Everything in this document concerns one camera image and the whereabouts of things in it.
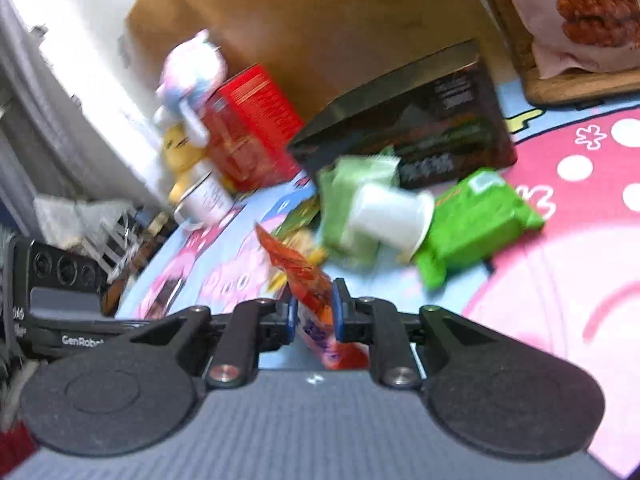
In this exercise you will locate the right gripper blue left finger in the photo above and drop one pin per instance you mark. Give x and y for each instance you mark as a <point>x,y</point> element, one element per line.
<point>253,327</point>

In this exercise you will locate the brown seat cushion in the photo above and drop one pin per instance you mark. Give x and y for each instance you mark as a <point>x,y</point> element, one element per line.
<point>573,86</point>

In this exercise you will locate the black sheep-print box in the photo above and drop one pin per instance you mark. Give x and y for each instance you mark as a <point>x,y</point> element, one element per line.
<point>439,115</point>

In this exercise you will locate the light green snack packet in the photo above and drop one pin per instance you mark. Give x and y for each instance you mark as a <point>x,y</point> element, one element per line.
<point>338,185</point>

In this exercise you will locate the orange red snack packet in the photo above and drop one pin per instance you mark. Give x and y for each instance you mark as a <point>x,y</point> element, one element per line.
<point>312,288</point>

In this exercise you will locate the pink blue plush toy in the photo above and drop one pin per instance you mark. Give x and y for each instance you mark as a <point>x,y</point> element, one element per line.
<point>191,74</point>

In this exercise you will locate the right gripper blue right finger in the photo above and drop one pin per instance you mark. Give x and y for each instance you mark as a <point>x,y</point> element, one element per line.
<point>378,325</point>

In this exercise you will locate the large pink snack bag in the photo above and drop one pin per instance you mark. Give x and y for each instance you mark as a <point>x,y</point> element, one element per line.
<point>598,36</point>

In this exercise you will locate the red gift box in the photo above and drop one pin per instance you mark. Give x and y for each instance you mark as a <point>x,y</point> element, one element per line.
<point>250,122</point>

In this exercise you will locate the yellow plush toy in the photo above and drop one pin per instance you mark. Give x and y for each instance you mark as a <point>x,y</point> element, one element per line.
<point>187,162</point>

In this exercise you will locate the green gold foil packet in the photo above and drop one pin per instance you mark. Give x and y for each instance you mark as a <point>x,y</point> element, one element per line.
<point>297,230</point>

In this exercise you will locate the bright green snack pack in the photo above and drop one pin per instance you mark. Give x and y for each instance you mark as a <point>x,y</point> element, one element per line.
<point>472,221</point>

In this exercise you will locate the white enamel mug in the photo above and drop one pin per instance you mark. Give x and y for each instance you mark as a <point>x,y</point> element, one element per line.
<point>204,205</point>

